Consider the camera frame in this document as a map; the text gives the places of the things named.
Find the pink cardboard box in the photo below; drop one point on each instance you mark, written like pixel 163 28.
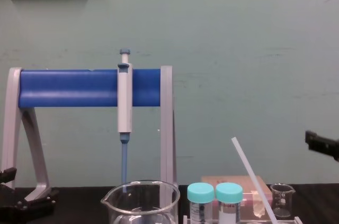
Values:
pixel 238 179

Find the clear plastic vial rack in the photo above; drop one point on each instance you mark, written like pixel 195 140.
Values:
pixel 265 220

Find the white stirring rod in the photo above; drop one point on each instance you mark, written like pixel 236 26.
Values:
pixel 250 171

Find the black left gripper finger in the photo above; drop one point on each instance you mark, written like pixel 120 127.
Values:
pixel 8 175
pixel 51 198

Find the small clear glass beaker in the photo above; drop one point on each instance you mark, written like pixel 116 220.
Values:
pixel 283 197

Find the beige tape strip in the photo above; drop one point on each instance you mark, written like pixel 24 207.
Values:
pixel 259 205

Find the grey and blue pipette stand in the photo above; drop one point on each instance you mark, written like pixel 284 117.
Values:
pixel 79 89

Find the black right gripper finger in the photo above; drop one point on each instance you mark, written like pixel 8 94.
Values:
pixel 324 144

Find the vial with teal cap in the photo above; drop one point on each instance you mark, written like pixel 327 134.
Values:
pixel 200 192
pixel 229 192

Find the large clear glass beaker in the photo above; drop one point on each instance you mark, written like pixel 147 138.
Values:
pixel 164 202

